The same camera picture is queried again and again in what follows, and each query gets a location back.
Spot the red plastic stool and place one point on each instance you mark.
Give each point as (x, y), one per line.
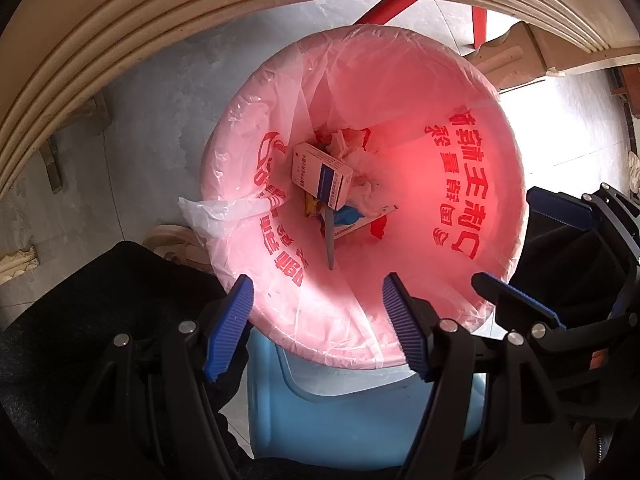
(460, 26)

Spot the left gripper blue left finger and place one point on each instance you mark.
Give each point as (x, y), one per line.
(225, 331)

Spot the light blue plastic stool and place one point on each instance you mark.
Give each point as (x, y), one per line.
(327, 416)

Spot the blue white medicine box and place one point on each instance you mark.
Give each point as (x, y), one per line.
(324, 177)

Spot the yellow snack wrapper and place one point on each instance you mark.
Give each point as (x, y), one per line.
(313, 206)

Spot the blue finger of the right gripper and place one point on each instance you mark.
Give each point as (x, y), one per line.
(561, 207)
(514, 309)

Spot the white tissue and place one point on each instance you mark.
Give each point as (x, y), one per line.
(349, 146)

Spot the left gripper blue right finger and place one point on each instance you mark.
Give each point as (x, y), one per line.
(412, 320)

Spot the pink lined trash bin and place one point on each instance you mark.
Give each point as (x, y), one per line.
(452, 191)

